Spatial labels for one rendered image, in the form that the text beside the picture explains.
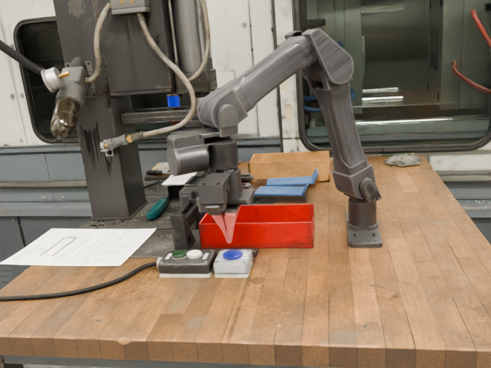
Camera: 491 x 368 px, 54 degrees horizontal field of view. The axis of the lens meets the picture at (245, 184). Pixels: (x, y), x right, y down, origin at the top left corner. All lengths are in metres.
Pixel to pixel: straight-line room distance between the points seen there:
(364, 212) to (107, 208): 0.68
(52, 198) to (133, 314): 1.49
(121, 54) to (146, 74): 0.08
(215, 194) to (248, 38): 1.12
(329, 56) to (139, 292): 0.57
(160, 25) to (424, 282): 0.81
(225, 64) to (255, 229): 0.96
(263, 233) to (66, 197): 1.38
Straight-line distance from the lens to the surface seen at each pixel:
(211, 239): 1.08
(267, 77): 0.91
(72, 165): 2.22
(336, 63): 0.97
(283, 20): 1.79
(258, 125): 1.89
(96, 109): 1.31
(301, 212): 1.15
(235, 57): 1.88
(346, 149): 1.04
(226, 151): 0.88
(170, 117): 1.26
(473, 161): 1.87
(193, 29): 1.23
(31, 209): 2.38
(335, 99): 1.00
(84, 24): 1.30
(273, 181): 1.46
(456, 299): 0.90
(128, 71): 1.26
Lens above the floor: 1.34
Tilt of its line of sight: 17 degrees down
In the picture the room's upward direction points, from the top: 5 degrees counter-clockwise
